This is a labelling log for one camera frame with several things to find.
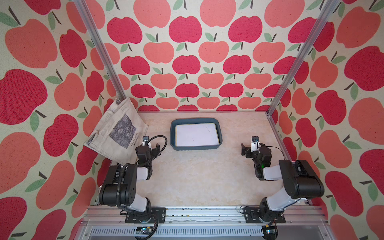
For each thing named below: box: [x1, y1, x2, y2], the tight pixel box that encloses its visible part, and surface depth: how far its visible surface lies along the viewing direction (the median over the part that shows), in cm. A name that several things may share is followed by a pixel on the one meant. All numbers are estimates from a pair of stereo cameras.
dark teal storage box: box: [169, 118, 223, 151], surface depth 106 cm
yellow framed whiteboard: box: [175, 123, 220, 147], surface depth 107 cm
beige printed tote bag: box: [84, 97, 149, 165], surface depth 89 cm
